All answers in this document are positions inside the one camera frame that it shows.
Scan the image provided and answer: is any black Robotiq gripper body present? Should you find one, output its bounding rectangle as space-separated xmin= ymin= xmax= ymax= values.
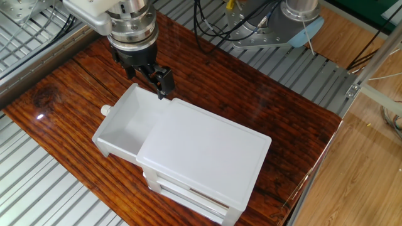
xmin=109 ymin=41 xmax=158 ymax=69

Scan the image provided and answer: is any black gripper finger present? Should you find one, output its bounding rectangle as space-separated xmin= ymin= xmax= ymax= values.
xmin=124 ymin=64 xmax=137 ymax=80
xmin=137 ymin=63 xmax=176 ymax=100

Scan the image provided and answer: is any white plastic drawer with knob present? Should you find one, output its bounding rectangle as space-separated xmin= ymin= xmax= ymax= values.
xmin=92 ymin=83 xmax=173 ymax=166

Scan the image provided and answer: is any white plastic drawer cabinet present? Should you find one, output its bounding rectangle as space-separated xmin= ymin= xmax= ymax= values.
xmin=136 ymin=97 xmax=273 ymax=226

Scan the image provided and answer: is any glossy brown wood-grain board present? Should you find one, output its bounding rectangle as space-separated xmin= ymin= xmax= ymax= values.
xmin=2 ymin=11 xmax=343 ymax=226

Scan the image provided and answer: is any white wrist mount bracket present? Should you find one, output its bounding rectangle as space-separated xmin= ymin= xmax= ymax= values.
xmin=62 ymin=0 xmax=124 ymax=36

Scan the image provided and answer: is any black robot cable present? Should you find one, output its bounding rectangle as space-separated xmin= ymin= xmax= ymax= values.
xmin=192 ymin=0 xmax=252 ymax=55

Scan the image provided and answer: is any black cable bundle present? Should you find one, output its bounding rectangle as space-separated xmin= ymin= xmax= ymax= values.
xmin=0 ymin=14 xmax=78 ymax=81

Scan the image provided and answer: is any grey metal table rail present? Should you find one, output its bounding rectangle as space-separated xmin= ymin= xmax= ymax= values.
xmin=0 ymin=23 xmax=102 ymax=109

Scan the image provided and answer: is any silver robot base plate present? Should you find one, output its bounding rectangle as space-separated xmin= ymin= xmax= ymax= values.
xmin=224 ymin=6 xmax=304 ymax=50

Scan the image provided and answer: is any black cable with silver connector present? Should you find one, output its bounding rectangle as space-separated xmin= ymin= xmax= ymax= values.
xmin=216 ymin=0 xmax=285 ymax=43

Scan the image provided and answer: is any silver perforated mount plate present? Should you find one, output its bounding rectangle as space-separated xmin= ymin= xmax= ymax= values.
xmin=0 ymin=0 xmax=54 ymax=24

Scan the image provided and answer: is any white cable tie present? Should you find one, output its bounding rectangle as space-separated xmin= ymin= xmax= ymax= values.
xmin=300 ymin=14 xmax=316 ymax=57

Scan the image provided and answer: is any thin black floor cable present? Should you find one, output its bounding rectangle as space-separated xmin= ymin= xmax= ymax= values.
xmin=346 ymin=3 xmax=402 ymax=72

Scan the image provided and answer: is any aluminium frame post with bracket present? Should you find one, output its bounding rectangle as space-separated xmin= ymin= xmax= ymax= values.
xmin=345 ymin=18 xmax=402 ymax=117

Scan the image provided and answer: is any coloured wire bundle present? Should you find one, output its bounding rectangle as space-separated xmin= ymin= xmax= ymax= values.
xmin=379 ymin=105 xmax=402 ymax=142

